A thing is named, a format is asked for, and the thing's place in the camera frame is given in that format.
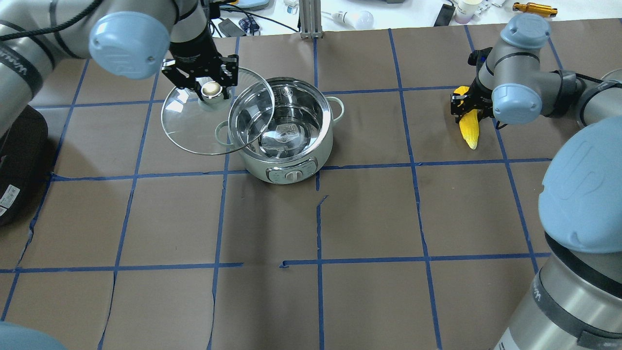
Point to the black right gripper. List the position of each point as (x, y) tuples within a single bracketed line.
[(482, 97)]

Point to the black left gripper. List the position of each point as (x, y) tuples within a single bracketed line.
[(197, 50)]

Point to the yellow corn cob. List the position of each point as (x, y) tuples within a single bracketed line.
[(469, 124)]

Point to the glass pot lid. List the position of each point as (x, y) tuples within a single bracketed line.
[(218, 120)]

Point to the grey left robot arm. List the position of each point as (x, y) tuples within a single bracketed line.
[(129, 38)]

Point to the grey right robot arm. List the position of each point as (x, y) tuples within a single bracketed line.
[(574, 301)]

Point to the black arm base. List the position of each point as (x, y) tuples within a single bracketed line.
[(22, 148)]

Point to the mint green electric pot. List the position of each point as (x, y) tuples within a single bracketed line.
[(282, 130)]

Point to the black power adapter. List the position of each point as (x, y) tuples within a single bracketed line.
[(230, 29)]

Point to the light blue tray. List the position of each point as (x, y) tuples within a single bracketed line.
[(249, 5)]

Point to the black phone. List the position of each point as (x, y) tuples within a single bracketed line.
[(444, 16)]

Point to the white paper cup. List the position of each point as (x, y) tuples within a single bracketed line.
[(465, 10)]

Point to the gold metal tool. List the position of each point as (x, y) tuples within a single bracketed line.
[(541, 10)]

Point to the white light bulb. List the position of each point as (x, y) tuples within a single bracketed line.
[(358, 20)]

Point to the aluminium profile post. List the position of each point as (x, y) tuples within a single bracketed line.
[(310, 19)]

